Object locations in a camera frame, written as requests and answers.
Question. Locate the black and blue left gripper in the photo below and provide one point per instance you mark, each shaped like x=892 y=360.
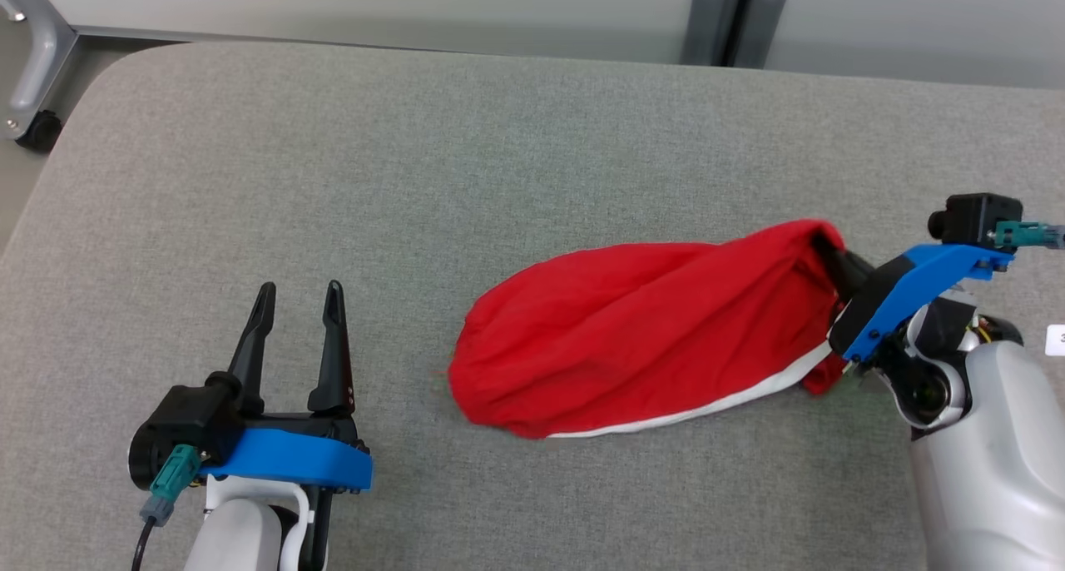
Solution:
x=291 y=459

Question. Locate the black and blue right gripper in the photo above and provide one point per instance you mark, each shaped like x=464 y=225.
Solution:
x=890 y=300

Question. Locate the red shirt white sleeves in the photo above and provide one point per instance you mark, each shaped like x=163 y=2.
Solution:
x=649 y=330

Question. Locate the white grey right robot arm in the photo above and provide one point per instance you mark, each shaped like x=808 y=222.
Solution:
x=990 y=454

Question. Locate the white paper label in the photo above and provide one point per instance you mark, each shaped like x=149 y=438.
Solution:
x=1057 y=340

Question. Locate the black caster wheel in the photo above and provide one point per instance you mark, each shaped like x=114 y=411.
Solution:
x=40 y=131

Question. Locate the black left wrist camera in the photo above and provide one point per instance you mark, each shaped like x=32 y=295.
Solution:
x=183 y=421

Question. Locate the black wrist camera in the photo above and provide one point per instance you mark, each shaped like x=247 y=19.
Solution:
x=183 y=421
x=973 y=219

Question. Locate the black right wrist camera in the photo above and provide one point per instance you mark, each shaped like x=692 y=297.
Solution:
x=973 y=219

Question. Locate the grey cylinder post bumper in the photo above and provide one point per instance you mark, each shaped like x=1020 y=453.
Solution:
x=705 y=22
x=764 y=26

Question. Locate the grey partition post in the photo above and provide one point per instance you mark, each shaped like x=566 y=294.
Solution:
x=732 y=13

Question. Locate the grey baseboard rail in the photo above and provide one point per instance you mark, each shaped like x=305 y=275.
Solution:
x=333 y=42

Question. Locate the grey metal frame leg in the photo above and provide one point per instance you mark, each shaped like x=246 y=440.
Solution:
x=37 y=55

